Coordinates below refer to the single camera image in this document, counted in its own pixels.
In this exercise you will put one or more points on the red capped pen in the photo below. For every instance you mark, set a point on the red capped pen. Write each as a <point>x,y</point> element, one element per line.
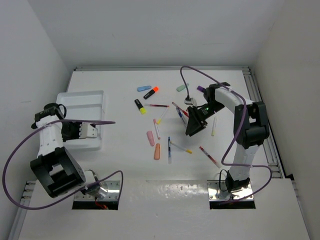
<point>183,111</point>

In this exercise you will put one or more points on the yellow capped white marker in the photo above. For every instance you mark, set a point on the yellow capped white marker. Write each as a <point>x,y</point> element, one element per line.
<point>181,148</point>

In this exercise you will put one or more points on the red gel pen lower right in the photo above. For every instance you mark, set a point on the red gel pen lower right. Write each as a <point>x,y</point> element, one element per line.
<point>217,164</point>

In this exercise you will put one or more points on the blue eraser case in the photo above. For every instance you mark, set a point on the blue eraser case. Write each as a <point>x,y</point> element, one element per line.
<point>144,88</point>

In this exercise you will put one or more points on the yellow black highlighter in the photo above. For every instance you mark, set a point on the yellow black highlighter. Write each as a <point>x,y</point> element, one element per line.
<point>140,107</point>

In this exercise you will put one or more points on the metal base plate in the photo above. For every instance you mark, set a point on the metal base plate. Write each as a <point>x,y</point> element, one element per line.
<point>219,193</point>
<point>106,191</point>

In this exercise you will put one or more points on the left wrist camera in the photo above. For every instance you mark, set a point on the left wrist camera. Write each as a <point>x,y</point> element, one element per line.
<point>86,130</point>

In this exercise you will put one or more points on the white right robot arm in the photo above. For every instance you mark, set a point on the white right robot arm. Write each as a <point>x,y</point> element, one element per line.
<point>250,128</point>

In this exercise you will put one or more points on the orange black highlighter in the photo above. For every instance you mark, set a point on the orange black highlighter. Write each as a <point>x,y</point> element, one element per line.
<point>151,92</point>

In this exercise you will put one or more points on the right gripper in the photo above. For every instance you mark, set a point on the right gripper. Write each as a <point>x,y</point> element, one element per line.
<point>194,126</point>

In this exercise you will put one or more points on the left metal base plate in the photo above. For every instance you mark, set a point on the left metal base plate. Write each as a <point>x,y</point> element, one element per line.
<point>106,191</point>

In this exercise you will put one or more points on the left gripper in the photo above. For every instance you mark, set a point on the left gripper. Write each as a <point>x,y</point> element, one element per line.
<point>76,135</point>

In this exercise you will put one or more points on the blue gel pen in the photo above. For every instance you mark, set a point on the blue gel pen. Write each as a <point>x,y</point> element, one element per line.
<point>169,151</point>

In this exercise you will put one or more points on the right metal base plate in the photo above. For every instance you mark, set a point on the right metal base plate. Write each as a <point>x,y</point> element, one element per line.
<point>219,193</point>

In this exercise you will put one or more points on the white plastic organizer tray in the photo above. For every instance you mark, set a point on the white plastic organizer tray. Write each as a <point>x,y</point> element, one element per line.
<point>84,105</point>

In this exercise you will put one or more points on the yellow tipped white marker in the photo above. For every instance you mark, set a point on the yellow tipped white marker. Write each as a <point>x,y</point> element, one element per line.
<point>162,116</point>

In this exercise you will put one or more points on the yellow white marker right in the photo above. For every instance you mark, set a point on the yellow white marker right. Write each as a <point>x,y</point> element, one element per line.
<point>213,131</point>

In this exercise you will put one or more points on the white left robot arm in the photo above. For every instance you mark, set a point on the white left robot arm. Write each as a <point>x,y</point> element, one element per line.
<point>55,168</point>

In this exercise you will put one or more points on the purple black highlighter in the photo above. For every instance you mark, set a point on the purple black highlighter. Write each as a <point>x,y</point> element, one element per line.
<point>201,89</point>

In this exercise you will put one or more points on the pink white marker pen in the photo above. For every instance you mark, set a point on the pink white marker pen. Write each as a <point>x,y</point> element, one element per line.
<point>156,129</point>

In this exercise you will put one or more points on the blue pen centre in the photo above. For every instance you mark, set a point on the blue pen centre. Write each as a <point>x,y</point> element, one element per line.
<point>181,116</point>

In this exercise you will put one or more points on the red gel pen horizontal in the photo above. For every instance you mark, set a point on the red gel pen horizontal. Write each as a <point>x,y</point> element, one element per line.
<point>157,105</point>

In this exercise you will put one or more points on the green eraser case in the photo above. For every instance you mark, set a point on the green eraser case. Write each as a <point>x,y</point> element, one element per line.
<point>182,87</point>

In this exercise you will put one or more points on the orange eraser case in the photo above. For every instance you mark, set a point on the orange eraser case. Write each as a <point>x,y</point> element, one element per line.
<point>157,152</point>

